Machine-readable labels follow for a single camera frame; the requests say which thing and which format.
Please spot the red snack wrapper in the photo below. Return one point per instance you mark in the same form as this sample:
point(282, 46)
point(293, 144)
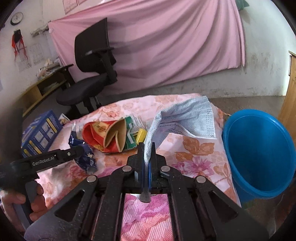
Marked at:
point(106, 136)

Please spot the blue crumpled wrapper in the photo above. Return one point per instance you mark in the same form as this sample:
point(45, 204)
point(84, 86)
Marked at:
point(86, 161)

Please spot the green white paper packet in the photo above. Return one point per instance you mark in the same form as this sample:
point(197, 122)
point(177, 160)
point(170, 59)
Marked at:
point(133, 124)

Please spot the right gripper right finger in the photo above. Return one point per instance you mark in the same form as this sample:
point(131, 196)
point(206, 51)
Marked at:
point(157, 178)

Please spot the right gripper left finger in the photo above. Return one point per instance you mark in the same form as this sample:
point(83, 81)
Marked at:
point(137, 177)

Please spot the wooden low shelf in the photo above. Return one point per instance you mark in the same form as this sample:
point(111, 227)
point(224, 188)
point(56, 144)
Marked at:
point(38, 92)

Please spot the pink hanging sheet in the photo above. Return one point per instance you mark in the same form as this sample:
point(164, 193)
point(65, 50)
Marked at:
point(157, 43)

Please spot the blue product box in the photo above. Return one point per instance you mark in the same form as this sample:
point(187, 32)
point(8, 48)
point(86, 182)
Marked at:
point(40, 134)

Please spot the left hand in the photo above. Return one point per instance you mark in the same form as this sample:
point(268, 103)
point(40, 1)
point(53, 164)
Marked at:
point(10, 197)

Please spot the red hanging tassel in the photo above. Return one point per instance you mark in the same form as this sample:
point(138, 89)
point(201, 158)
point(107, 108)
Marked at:
point(18, 44)

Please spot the blue plastic bucket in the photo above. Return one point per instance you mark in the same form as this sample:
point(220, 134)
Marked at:
point(261, 154)

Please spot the round wall clock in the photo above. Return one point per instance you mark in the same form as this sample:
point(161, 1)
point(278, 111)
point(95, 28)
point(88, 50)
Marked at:
point(16, 18)

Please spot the black office chair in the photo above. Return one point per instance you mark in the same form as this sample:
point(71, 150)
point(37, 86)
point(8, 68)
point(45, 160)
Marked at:
point(93, 53)

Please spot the yellow small wrapper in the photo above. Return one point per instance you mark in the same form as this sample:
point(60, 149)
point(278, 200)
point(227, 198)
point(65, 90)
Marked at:
point(141, 135)

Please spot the wooden cabinet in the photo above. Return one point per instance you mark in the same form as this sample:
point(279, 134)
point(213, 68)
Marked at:
point(288, 110)

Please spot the blue face mask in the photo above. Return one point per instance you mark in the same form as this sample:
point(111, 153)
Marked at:
point(191, 118)

